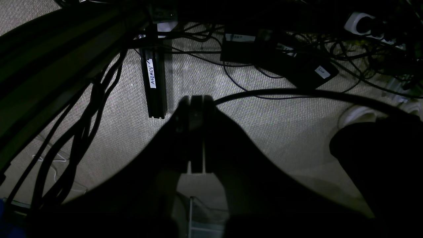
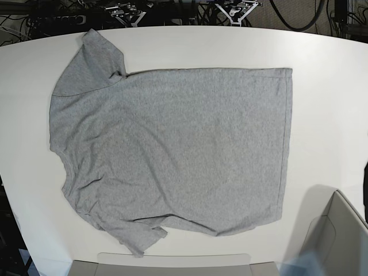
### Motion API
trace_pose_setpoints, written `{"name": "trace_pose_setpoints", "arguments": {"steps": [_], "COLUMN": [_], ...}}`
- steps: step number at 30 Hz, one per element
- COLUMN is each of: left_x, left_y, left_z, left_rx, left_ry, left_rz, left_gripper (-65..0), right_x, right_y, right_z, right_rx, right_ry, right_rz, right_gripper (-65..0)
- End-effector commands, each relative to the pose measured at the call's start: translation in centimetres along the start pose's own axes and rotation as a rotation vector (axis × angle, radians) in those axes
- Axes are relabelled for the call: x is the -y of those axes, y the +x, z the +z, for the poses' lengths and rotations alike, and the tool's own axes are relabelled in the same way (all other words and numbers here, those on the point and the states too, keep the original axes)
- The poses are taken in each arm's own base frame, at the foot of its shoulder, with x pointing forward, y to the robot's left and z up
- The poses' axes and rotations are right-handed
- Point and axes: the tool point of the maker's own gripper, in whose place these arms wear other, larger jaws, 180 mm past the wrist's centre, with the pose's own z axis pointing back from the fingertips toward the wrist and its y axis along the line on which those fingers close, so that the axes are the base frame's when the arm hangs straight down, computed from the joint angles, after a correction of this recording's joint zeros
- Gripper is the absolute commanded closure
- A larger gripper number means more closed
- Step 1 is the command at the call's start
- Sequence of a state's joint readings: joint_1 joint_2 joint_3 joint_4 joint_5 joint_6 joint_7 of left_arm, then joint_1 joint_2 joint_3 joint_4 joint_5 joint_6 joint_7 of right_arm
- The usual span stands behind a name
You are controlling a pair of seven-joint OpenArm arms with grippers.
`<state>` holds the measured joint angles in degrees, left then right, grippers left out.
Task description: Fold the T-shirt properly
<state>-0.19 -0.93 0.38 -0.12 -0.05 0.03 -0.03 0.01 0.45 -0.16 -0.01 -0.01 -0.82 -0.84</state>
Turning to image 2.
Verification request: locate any grey bin at bottom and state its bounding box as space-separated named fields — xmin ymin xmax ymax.
xmin=68 ymin=252 xmax=279 ymax=275

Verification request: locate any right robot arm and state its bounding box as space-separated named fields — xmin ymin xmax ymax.
xmin=104 ymin=1 xmax=154 ymax=28

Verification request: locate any grey bin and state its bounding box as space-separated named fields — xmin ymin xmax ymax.
xmin=68 ymin=252 xmax=279 ymax=275
xmin=283 ymin=189 xmax=368 ymax=276

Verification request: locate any grey bin at right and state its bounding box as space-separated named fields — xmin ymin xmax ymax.
xmin=283 ymin=189 xmax=368 ymax=276

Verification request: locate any grey T-shirt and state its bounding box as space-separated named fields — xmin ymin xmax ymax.
xmin=49 ymin=30 xmax=293 ymax=256

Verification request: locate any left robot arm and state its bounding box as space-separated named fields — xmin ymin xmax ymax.
xmin=214 ymin=0 xmax=263 ymax=26

